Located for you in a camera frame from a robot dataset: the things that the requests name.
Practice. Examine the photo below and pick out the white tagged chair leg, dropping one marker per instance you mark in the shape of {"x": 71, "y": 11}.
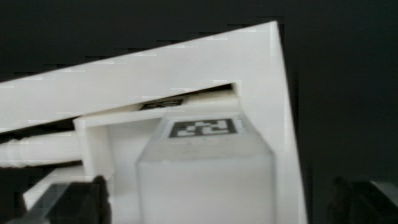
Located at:
{"x": 206, "y": 174}

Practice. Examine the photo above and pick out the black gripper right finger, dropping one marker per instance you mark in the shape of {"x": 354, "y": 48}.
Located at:
{"x": 365, "y": 202}

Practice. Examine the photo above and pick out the white chair seat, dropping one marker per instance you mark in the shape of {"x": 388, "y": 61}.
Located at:
{"x": 80, "y": 179}

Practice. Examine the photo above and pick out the white turned spindle rod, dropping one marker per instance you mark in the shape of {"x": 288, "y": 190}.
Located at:
{"x": 39, "y": 150}

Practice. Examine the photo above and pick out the white boundary frame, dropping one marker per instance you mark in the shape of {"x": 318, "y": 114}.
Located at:
{"x": 226, "y": 65}

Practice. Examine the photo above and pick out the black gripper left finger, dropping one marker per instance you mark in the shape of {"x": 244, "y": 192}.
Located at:
{"x": 73, "y": 204}

